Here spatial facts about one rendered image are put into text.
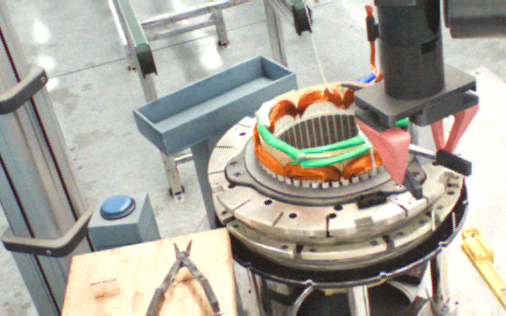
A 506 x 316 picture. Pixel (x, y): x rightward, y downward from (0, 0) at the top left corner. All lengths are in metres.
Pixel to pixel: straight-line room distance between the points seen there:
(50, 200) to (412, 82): 0.67
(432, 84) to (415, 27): 0.06
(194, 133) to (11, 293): 1.65
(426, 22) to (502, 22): 0.07
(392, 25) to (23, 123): 0.63
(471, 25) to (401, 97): 0.10
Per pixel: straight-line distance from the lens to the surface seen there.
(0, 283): 2.81
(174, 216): 2.81
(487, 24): 0.69
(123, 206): 1.06
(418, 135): 0.91
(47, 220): 1.24
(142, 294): 0.88
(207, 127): 1.19
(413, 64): 0.72
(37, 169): 1.19
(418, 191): 0.77
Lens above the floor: 1.63
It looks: 32 degrees down
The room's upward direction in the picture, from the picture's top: 11 degrees counter-clockwise
